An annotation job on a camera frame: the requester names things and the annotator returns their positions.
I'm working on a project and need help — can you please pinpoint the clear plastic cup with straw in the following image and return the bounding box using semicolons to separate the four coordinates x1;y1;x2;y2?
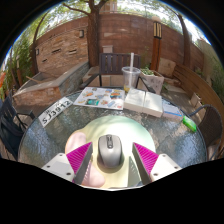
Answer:
121;52;142;93

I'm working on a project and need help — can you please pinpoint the white planter with plants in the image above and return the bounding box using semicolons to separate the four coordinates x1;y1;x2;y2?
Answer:
139;65;165;95

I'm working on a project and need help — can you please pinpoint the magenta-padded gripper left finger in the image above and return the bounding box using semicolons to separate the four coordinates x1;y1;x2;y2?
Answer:
41;141;94;185

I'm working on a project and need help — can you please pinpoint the grey computer mouse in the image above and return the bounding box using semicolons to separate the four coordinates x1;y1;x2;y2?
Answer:
97;133;123;169

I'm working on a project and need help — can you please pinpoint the raised stone planter bed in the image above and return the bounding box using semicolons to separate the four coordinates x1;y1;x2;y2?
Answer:
12;60;90;107

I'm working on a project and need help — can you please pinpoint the small white blue booklet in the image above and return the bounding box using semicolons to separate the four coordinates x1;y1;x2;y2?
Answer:
161;99;185;122

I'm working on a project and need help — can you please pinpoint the small green object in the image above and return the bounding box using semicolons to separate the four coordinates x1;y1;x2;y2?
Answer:
181;115;198;133

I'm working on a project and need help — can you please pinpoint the curved wooden bench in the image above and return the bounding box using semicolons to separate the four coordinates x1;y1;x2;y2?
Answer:
173;63;224;134

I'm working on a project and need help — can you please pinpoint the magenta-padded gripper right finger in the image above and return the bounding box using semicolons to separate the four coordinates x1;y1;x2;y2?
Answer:
131;142;183;186

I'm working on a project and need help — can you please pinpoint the thick white open book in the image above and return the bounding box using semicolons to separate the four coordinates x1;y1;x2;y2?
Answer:
123;87;164;118

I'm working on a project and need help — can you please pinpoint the black slatted garden chair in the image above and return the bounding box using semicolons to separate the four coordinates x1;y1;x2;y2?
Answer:
0;96;36;161

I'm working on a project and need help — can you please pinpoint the tilted beige stone slab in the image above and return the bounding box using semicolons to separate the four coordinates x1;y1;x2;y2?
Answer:
157;57;177;78

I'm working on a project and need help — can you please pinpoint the pastel round mouse pad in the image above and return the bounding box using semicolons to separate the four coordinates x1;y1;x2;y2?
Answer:
64;115;157;189

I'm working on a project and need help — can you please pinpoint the slim straight tree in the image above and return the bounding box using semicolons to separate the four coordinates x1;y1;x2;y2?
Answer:
171;13;192;69

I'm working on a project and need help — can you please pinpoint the dark wooden slatted chair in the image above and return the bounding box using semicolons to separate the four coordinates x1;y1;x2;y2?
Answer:
78;52;157;94

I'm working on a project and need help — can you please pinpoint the colourful sticker sheet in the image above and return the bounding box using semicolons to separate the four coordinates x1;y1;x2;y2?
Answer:
72;86;126;111

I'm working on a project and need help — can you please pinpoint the thin leaning tree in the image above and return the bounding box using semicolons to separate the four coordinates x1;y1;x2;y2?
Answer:
29;9;51;76

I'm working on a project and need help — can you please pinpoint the grey wall utility box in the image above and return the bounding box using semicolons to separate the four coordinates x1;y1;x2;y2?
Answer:
101;44;114;54

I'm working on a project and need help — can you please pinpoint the wooden garden lamp post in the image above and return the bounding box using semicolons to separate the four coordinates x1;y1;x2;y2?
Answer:
149;16;164;72

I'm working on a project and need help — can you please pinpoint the thick forked tree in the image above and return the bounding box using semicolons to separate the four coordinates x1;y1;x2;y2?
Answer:
61;0;111;68

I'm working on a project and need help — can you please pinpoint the dark wicker armchair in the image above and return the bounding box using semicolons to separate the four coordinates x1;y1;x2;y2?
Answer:
189;104;223;161

